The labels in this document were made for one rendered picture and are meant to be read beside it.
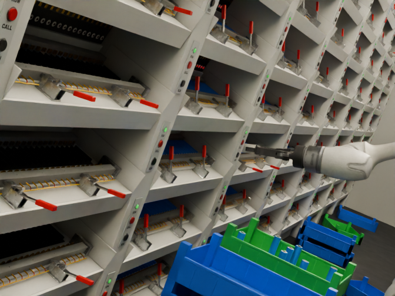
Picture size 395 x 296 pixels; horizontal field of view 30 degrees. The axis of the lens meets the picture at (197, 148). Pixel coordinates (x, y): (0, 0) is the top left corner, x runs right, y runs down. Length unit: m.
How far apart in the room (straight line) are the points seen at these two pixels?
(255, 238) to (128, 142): 0.53
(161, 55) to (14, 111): 0.57
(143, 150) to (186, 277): 0.31
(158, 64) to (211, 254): 0.44
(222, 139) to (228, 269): 0.71
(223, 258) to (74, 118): 0.56
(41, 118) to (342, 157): 1.38
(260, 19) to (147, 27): 0.92
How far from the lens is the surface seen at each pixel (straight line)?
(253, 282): 1.65
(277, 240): 1.93
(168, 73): 1.60
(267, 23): 2.27
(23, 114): 1.13
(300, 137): 3.65
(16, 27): 1.03
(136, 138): 1.62
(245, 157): 2.65
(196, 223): 2.32
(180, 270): 1.49
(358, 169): 2.38
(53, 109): 1.19
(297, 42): 2.97
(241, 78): 2.27
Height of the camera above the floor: 0.86
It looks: 7 degrees down
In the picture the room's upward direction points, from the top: 21 degrees clockwise
